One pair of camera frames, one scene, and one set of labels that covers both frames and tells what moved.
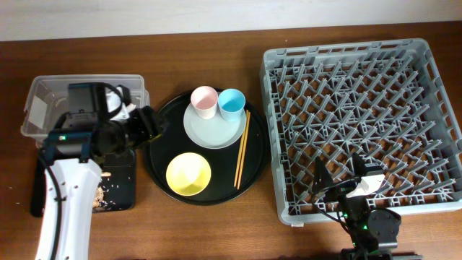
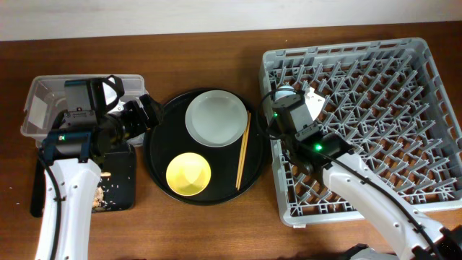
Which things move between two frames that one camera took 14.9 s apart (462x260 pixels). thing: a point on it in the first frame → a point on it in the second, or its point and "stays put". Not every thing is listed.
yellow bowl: x=188 y=174 stays put
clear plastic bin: x=47 y=99 stays put
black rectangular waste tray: x=118 y=177 stays put
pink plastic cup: x=205 y=99 → x=314 y=102
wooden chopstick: x=243 y=152 stays put
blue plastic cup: x=231 y=102 → x=283 y=91
